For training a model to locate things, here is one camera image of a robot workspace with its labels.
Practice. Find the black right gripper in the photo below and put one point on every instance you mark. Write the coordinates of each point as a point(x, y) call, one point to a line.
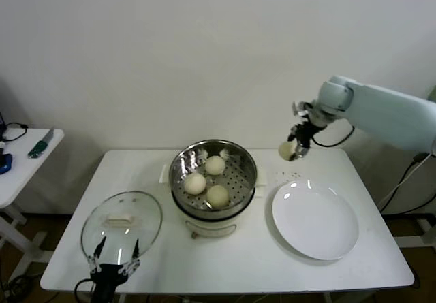
point(308, 132)

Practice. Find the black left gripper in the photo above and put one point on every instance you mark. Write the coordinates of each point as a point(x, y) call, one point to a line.
point(109, 281)

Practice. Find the white steamed baozi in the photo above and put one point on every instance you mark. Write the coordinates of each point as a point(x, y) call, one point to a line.
point(214, 165)
point(285, 150)
point(195, 184)
point(218, 195)

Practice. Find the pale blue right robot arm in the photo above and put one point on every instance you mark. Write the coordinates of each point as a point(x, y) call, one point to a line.
point(391, 112)

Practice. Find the perforated steel steamer basket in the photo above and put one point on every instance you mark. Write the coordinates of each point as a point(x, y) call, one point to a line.
point(238, 177)

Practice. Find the scattered brown crumbs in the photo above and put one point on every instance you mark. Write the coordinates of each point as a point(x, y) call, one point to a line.
point(287, 174)

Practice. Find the white round plate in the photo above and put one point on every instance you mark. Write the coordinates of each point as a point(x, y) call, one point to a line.
point(315, 219)

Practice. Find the cream electric cooker pot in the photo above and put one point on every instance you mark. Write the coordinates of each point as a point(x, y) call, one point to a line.
point(211, 228)

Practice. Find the white side table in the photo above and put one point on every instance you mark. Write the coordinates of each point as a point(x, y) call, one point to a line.
point(20, 173)

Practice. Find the blue plastic gadget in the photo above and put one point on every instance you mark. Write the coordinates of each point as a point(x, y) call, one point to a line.
point(5, 163)

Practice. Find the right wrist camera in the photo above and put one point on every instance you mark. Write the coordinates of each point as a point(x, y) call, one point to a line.
point(299, 109)

